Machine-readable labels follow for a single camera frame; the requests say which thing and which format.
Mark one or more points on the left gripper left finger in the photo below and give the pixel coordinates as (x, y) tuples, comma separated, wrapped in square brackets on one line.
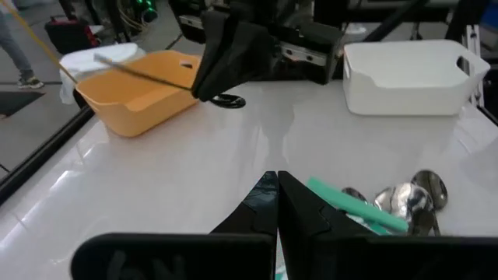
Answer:
[(218, 253)]

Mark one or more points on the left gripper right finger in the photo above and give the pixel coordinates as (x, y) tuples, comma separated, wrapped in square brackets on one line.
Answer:
[(330, 253)]

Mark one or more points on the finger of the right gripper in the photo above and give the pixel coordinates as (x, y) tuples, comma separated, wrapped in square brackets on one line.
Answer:
[(216, 43), (249, 54)]

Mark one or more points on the black spoon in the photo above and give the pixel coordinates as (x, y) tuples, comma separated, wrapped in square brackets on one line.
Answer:
[(432, 186), (144, 74)]

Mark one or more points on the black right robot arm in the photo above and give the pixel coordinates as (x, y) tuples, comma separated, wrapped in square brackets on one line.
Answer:
[(272, 11)]

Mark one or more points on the device with green lights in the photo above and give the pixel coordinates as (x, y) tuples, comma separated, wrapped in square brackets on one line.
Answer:
[(147, 9)]

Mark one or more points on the orange plastic bin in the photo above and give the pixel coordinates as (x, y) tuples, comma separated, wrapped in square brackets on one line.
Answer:
[(132, 97)]

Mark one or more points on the white plastic bin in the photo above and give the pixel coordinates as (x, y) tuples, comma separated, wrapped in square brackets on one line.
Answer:
[(408, 85)]

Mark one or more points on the white trash can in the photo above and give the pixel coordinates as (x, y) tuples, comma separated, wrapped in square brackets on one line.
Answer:
[(97, 58)]

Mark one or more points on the black red case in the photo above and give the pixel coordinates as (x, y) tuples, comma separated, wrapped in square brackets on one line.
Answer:
[(70, 35)]

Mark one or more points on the person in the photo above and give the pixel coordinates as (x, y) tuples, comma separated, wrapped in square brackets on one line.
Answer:
[(15, 50)]

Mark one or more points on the dark floor mat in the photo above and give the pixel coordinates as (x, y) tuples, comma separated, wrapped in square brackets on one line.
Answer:
[(15, 103)]

